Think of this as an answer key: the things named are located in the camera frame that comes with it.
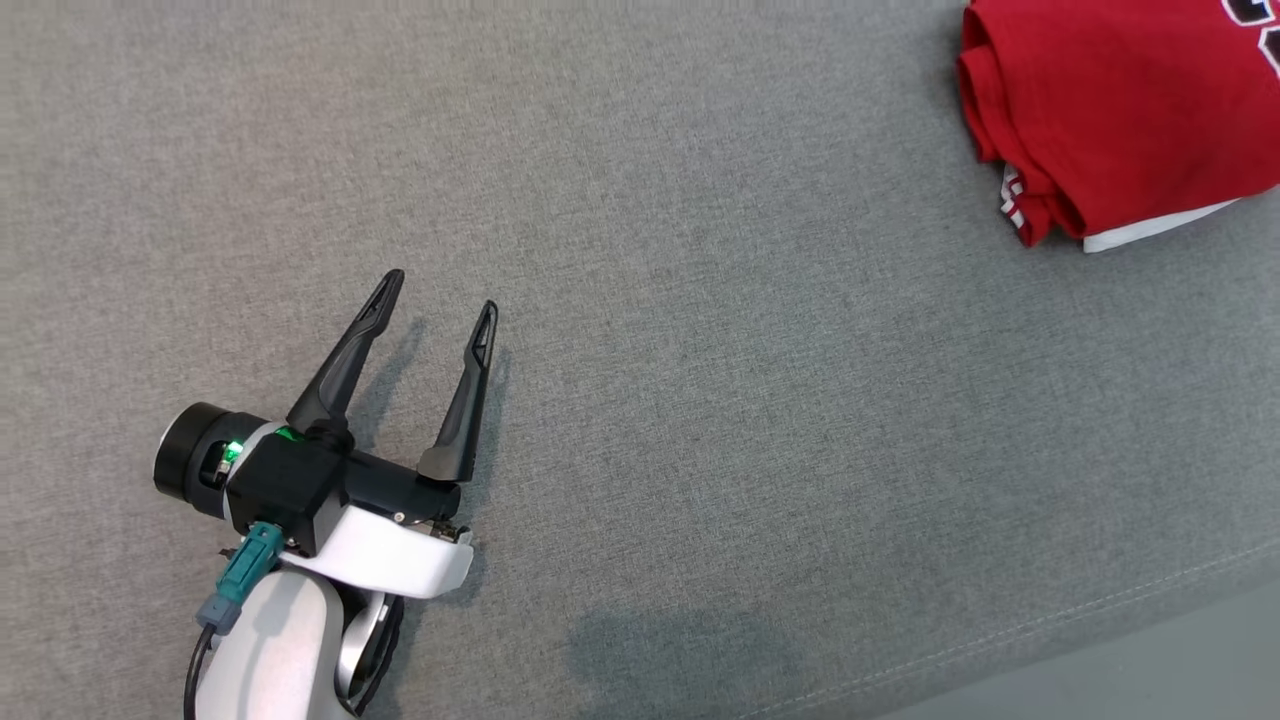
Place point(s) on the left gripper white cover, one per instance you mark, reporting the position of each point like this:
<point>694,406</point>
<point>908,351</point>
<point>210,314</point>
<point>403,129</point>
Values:
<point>400,560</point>

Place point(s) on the red and white jersey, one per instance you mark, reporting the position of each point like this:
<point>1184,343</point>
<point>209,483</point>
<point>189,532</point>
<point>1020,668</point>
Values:
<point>1120,100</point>

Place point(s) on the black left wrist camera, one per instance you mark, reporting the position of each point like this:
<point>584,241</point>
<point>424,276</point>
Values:
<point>285,490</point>

